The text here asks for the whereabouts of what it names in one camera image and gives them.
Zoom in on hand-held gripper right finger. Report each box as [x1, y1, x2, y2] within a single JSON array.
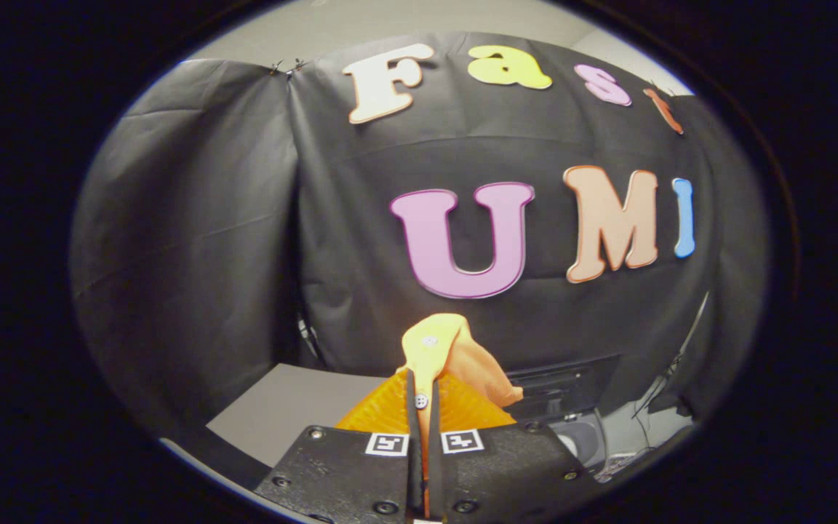
[[428, 371, 596, 524]]

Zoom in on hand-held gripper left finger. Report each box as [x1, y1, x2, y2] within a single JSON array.
[[255, 370, 424, 524]]

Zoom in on orange garment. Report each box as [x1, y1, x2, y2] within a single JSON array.
[[399, 313, 525, 514]]

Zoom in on grey cabinet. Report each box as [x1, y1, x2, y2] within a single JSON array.
[[163, 362, 392, 490]]

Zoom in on black backdrop cloth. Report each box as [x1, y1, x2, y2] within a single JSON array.
[[70, 31, 770, 430]]

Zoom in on black cables beside backdrop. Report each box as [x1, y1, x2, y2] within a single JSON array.
[[630, 291, 711, 421]]

